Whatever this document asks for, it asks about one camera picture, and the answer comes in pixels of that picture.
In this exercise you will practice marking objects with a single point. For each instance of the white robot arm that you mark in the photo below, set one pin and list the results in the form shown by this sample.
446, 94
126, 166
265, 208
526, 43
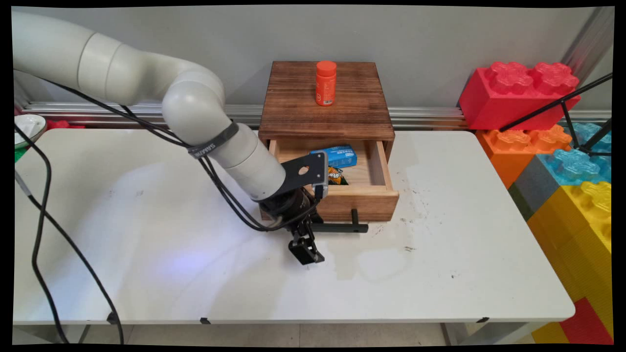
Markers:
195, 102

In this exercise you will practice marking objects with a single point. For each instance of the white table leg frame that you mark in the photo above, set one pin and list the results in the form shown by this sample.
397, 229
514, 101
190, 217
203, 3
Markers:
489, 332

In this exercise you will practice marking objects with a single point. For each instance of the big red toy brick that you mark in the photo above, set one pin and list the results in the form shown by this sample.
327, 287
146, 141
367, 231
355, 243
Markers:
508, 95

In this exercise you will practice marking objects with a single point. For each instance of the orange plastic bottle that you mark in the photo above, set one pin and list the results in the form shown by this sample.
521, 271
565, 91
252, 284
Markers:
326, 83

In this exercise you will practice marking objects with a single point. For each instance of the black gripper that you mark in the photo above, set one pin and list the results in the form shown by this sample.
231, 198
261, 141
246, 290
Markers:
288, 205

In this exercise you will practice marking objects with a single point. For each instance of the orange toy brick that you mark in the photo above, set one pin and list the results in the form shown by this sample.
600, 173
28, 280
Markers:
508, 146

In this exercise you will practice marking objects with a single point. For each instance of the orange and black snack packet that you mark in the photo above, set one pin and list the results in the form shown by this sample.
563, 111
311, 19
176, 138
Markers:
335, 176

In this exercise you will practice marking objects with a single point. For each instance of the black tripod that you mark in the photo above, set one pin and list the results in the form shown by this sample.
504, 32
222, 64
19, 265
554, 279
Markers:
567, 105

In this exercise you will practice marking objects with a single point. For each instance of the white bowl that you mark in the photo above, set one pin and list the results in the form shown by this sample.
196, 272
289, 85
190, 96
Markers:
29, 126

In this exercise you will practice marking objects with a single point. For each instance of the blue packet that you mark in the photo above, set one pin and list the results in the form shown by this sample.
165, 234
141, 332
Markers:
337, 155

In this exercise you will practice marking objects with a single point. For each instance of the grey toy brick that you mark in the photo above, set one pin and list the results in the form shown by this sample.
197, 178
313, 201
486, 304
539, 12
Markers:
535, 188

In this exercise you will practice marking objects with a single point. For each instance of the small red toy brick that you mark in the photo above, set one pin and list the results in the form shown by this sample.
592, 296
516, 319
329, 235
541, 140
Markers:
589, 325

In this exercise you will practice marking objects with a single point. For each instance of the flat red object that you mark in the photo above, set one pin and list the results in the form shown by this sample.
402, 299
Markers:
63, 125

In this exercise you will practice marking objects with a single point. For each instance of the yellow toy brick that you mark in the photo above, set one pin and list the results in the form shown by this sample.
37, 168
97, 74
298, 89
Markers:
582, 234

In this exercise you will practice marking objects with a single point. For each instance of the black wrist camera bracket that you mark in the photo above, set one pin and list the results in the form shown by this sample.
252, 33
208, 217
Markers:
298, 171

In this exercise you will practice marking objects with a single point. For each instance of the aluminium rail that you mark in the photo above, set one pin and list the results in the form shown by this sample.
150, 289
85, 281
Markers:
430, 117

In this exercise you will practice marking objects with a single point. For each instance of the dark wooden cabinet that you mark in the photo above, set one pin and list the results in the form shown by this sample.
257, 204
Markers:
323, 115

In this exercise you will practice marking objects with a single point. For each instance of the wooden drawer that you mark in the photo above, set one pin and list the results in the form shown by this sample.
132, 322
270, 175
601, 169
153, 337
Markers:
364, 198

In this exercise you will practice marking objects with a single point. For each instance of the translucent blue toy brick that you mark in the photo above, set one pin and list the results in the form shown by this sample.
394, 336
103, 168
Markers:
574, 164

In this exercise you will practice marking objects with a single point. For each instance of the slanted aluminium profile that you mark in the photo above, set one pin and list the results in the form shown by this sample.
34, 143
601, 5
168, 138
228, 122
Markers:
589, 41

